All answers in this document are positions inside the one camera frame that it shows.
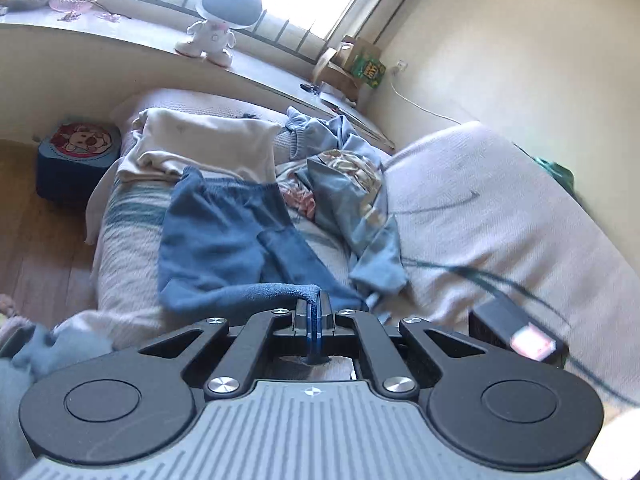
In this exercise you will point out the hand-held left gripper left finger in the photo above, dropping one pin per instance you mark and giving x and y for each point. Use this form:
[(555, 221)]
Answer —
[(302, 317)]

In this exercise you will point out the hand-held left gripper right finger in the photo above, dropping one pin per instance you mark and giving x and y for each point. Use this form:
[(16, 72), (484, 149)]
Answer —
[(324, 317)]

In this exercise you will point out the blue fleece pants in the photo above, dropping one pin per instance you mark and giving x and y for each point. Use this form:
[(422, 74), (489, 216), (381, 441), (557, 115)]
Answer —
[(215, 240)]

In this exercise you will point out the cream fleece top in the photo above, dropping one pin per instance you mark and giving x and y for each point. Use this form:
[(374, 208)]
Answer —
[(200, 140)]

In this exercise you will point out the white ribbed garment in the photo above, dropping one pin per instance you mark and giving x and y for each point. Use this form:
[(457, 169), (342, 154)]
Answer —
[(137, 170)]

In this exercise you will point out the light blue jacket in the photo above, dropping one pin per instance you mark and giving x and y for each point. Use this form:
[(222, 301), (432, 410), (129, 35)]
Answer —
[(370, 240)]

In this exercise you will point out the striped waffle sofa blanket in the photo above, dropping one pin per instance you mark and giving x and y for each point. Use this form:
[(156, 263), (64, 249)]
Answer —
[(500, 210)]

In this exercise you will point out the pink garment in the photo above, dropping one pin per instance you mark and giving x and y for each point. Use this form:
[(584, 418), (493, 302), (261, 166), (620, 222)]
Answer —
[(300, 200)]

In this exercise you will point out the green fabric item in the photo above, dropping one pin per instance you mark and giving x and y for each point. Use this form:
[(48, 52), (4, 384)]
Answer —
[(555, 172)]

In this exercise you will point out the light blue knit sweater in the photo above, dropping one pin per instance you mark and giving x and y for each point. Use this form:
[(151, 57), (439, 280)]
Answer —
[(305, 132)]

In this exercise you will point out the small dark cloth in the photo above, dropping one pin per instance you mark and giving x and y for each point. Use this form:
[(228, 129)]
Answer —
[(248, 116)]

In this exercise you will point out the small black tool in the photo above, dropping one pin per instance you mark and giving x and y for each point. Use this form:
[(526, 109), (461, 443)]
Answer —
[(311, 88)]

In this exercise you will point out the cardboard box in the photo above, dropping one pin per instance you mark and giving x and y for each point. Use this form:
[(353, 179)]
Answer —
[(340, 77)]

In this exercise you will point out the green box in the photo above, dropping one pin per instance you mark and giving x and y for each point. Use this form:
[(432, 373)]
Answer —
[(370, 70)]

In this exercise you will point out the blue cartoon stool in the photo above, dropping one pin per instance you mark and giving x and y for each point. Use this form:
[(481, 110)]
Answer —
[(70, 175)]

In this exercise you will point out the white robot toy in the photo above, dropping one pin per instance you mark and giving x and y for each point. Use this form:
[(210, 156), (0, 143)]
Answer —
[(220, 35)]

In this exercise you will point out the plush slipper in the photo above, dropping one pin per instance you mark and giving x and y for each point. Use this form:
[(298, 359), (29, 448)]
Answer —
[(6, 305)]

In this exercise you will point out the beige window ledge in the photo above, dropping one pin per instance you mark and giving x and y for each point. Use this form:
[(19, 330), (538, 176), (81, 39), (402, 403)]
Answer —
[(75, 70)]

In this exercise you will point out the small pink glass dish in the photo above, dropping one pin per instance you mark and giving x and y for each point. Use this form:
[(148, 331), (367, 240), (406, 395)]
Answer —
[(112, 16)]

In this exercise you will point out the white wall socket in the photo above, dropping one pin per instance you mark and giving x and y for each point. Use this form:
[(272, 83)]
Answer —
[(400, 66)]

